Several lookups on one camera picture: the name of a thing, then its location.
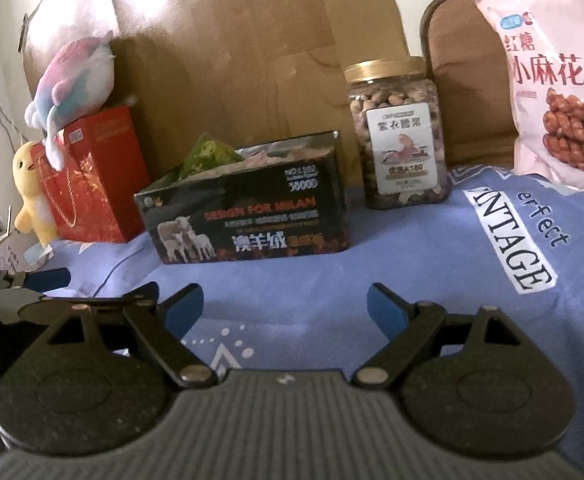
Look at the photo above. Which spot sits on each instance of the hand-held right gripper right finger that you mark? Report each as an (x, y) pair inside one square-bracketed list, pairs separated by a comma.
[(384, 310)]

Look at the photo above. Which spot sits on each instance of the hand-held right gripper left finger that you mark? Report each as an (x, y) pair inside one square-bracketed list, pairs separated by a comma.
[(184, 305)]

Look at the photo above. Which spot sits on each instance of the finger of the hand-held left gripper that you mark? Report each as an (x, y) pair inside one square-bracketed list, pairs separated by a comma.
[(46, 280)]

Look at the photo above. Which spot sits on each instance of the black printed cardboard box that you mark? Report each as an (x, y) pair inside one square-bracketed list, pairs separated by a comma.
[(252, 220)]

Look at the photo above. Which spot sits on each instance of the pink snack packet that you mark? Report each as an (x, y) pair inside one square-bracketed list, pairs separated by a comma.
[(547, 85)]

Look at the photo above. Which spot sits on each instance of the blue printed bed sheet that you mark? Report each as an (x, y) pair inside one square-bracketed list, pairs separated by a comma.
[(322, 280)]

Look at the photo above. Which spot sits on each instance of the yellow plush duck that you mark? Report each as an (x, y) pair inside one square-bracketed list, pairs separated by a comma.
[(31, 200)]

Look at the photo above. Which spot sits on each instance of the red gift bag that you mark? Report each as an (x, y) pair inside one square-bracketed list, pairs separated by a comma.
[(106, 170)]

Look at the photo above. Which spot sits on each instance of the green snack packet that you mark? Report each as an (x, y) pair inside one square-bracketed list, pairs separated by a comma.
[(206, 152)]

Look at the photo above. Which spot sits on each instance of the clear nut jar gold lid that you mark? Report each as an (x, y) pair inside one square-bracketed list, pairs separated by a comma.
[(397, 150)]

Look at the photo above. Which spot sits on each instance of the pink blue plush toy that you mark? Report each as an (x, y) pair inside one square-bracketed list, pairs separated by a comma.
[(76, 80)]

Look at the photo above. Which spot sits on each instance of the brown cushion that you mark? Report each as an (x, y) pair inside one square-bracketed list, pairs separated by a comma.
[(467, 85)]

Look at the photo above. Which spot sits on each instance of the brown cardboard panel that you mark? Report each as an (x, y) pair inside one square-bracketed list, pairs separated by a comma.
[(221, 35)]

